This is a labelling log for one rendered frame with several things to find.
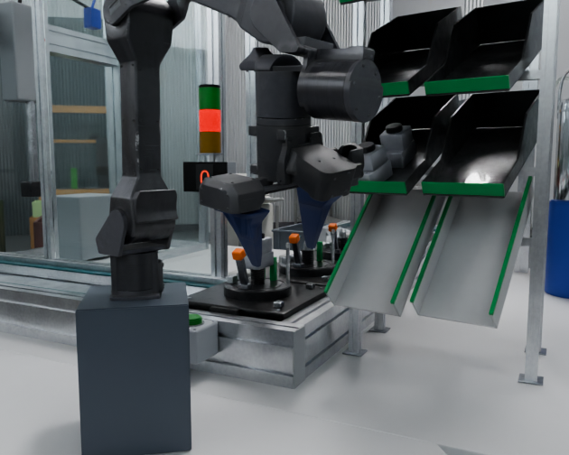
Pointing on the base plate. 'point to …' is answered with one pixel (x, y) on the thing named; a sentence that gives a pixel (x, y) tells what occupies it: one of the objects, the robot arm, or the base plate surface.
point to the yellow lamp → (209, 142)
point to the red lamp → (209, 120)
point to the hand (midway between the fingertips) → (284, 227)
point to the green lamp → (209, 97)
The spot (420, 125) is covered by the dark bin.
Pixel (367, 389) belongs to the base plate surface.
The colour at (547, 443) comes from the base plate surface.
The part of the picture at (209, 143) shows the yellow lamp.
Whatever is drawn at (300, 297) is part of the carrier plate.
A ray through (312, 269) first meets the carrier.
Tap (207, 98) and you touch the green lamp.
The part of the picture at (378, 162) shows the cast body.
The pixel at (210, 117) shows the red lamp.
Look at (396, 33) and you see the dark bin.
